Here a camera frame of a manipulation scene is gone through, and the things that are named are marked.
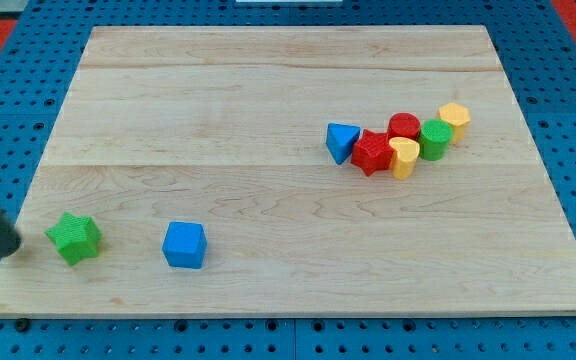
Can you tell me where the blue cube block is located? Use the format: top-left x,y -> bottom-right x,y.
162,222 -> 207,269

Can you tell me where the blue triangle block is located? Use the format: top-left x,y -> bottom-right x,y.
325,123 -> 360,165

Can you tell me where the red star block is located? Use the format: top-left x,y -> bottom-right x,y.
351,129 -> 394,176

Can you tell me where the yellow heart block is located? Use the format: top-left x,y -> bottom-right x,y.
389,137 -> 420,180

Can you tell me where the red cylinder block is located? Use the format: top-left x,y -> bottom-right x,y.
387,112 -> 421,140

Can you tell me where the light wooden board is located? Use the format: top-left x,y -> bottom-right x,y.
0,26 -> 576,319

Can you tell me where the green cylinder block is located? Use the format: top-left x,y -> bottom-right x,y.
418,119 -> 453,161

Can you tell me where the yellow hexagon block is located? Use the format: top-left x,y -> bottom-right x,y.
437,103 -> 471,144

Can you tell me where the green star block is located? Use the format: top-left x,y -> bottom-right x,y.
45,212 -> 102,266

